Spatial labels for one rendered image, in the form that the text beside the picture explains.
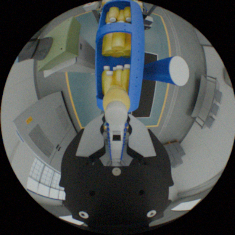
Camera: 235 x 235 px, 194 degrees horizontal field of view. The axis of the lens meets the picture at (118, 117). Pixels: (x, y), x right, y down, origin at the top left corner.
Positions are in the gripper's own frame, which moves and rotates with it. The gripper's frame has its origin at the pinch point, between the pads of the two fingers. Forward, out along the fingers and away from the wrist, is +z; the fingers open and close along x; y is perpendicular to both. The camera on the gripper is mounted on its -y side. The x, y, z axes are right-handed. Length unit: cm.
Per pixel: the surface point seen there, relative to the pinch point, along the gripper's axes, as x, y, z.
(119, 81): 1.6, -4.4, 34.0
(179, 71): 53, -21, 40
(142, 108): 61, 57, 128
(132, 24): 6.2, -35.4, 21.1
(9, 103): -270, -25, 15
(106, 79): -5.7, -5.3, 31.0
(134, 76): 8.1, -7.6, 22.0
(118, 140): 3, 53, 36
